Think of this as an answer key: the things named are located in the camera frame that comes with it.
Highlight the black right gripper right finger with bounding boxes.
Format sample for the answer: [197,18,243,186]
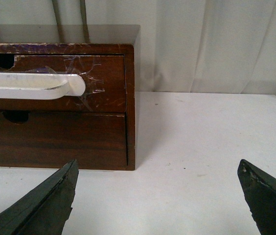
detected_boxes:
[237,159,276,235]

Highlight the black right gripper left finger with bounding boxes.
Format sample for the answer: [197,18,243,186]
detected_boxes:
[0,160,78,235]

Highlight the white drawer handle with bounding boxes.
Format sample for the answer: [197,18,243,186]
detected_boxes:
[0,72,86,100]

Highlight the wooden drawer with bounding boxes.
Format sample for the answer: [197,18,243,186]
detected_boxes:
[0,54,125,113]
[0,112,127,169]

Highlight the brown wooden drawer cabinet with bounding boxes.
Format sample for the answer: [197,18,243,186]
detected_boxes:
[0,24,140,170]

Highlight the white curtain backdrop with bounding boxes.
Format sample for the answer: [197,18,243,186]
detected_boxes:
[0,0,276,95]

